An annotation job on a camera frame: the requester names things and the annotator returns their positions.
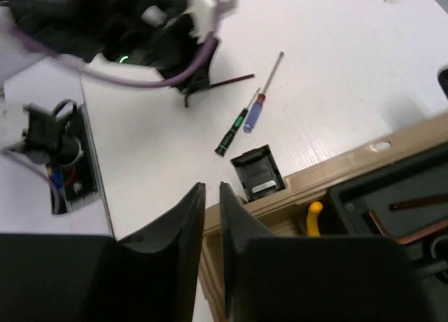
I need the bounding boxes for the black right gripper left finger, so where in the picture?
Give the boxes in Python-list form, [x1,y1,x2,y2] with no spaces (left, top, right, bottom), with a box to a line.
[1,183,206,321]

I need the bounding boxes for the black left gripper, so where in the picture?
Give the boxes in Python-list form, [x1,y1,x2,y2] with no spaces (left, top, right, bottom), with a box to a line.
[1,0,218,94]

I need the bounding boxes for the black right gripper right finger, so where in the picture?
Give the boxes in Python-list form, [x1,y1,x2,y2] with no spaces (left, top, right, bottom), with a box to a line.
[220,183,427,321]

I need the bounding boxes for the tan plastic toolbox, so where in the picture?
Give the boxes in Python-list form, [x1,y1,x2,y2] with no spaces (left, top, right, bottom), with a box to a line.
[199,113,447,321]

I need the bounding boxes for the yellow handled small pliers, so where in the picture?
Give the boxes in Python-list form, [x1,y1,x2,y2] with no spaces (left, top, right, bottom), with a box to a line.
[306,201,323,237]

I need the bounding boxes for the small dark hex key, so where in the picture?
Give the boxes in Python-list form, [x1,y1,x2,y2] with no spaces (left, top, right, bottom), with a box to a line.
[183,73,256,108]

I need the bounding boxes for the blue handled screwdriver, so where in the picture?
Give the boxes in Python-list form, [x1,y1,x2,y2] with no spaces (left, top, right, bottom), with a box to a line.
[243,51,284,133]

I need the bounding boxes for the dark screwdriver bit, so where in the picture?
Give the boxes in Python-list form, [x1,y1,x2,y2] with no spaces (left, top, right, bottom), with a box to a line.
[214,87,261,157]

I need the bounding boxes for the medium dark hex key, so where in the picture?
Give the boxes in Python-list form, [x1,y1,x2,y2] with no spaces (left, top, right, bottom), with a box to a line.
[366,193,447,245]

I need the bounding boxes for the black toolbox tray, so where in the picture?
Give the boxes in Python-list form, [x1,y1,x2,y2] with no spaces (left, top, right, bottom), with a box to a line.
[323,145,448,277]

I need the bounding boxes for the black front toolbox latch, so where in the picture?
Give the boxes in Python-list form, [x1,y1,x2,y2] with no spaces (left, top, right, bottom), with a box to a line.
[230,145,286,202]

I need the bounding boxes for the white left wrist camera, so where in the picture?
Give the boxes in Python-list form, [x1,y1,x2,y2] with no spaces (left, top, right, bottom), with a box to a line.
[134,0,239,41]

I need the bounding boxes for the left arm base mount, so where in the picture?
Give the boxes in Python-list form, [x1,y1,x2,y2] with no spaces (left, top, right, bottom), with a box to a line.
[22,99,102,215]

